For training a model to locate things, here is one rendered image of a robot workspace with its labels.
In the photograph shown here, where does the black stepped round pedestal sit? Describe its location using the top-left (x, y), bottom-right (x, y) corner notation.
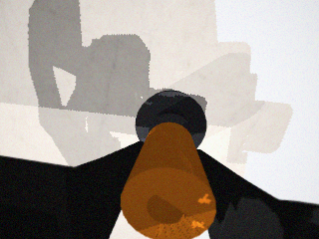
top-left (136, 91), bottom-right (206, 148)

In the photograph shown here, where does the orange cylinder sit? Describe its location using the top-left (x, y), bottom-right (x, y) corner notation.
top-left (121, 122), bottom-right (216, 239)

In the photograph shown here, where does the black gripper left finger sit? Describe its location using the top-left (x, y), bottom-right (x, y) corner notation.
top-left (0, 141), bottom-right (144, 239)

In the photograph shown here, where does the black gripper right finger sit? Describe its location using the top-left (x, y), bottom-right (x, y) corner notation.
top-left (197, 149), bottom-right (319, 239)

